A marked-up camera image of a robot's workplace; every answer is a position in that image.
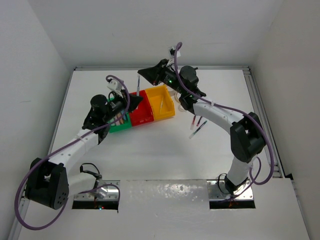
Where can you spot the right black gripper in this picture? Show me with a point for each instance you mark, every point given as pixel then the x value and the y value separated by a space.
pixel 155 74

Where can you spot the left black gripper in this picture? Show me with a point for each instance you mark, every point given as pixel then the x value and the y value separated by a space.
pixel 133 101

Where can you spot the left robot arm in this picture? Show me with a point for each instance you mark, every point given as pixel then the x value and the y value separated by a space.
pixel 50 184

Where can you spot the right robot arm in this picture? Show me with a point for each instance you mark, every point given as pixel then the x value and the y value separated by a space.
pixel 246 141

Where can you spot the green plastic bin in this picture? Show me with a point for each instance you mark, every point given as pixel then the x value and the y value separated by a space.
pixel 123 124

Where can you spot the blue ink pen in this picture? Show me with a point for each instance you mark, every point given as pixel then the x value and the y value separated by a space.
pixel 138 86

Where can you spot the red plastic bin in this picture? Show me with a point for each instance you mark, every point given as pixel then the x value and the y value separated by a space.
pixel 144 113

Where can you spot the yellow plastic bin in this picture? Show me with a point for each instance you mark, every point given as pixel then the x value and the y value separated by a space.
pixel 154 94

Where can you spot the small white tape roll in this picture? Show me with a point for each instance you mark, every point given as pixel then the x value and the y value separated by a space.
pixel 181 109

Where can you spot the magenta ink pen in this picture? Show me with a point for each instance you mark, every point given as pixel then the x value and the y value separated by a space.
pixel 199 121

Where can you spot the green ink pen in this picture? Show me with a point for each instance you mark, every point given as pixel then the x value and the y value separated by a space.
pixel 198 129

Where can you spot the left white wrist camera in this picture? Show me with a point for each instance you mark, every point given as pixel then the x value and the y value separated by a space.
pixel 115 85

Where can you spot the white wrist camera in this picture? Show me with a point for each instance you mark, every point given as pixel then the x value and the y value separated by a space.
pixel 115 85
pixel 174 54

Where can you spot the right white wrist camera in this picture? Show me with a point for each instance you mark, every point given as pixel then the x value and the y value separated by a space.
pixel 174 54

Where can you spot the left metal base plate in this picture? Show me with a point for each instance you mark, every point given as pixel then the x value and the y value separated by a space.
pixel 105 193

